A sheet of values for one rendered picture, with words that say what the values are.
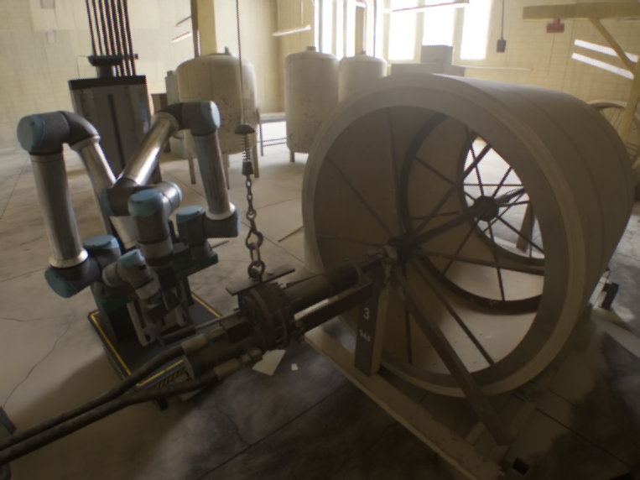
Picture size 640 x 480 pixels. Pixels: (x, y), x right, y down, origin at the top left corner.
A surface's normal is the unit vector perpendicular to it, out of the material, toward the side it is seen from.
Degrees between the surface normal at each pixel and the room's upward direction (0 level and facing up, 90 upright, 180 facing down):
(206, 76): 90
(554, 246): 90
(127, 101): 90
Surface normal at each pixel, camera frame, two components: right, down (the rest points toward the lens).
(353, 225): 0.61, 0.07
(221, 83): 0.37, 0.41
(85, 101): 0.75, 0.29
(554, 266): -0.77, 0.28
